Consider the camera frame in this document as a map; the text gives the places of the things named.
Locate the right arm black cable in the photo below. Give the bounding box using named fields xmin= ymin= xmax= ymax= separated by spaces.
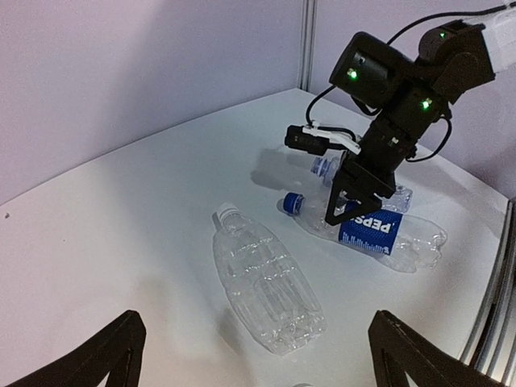
xmin=304 ymin=0 xmax=516 ymax=162

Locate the aluminium front rail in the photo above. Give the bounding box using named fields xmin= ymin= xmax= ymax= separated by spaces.
xmin=460 ymin=198 xmax=515 ymax=386

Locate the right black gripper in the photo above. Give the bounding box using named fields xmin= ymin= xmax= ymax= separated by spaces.
xmin=325 ymin=116 xmax=419 ymax=225

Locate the blue Pepsi bottle cap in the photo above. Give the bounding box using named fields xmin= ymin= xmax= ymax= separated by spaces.
xmin=282 ymin=192 xmax=305 ymax=216

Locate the clear ribbed plastic bottle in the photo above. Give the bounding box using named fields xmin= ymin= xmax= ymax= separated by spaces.
xmin=213 ymin=203 xmax=327 ymax=356

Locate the right aluminium corner post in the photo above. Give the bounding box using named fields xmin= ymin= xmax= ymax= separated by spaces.
xmin=298 ymin=0 xmax=318 ymax=91

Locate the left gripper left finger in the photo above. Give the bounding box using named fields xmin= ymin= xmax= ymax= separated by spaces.
xmin=11 ymin=310 xmax=146 ymax=386

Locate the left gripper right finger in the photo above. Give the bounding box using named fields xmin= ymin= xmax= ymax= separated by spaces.
xmin=368 ymin=310 xmax=503 ymax=386

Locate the Pepsi bottle blue label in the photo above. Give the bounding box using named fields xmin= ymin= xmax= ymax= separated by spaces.
xmin=281 ymin=192 xmax=448 ymax=274

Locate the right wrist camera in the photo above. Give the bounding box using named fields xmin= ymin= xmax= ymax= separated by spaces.
xmin=284 ymin=124 xmax=361 ymax=156

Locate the crushed clear plastic bottle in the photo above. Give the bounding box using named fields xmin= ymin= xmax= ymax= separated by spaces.
xmin=310 ymin=157 xmax=413 ymax=213

